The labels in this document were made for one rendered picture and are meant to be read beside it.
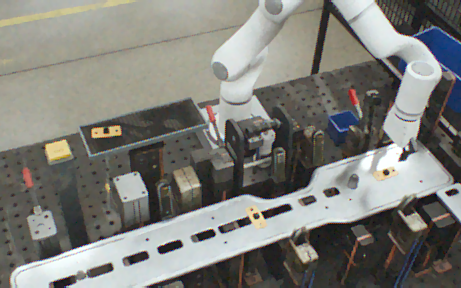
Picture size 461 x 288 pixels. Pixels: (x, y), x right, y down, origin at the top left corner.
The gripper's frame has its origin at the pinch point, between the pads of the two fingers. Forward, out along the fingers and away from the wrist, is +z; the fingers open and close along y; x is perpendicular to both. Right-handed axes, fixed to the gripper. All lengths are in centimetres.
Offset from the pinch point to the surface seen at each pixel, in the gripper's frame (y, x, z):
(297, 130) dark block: -18.1, -24.2, 0.2
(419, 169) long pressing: 2.7, 11.6, 11.8
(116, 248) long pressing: -5, -88, 12
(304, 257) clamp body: 20.4, -42.0, 7.5
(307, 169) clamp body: -15.1, -19.5, 17.6
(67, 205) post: -30, -97, 19
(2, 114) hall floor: -186, -109, 113
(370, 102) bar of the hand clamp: -15.6, 0.0, -5.9
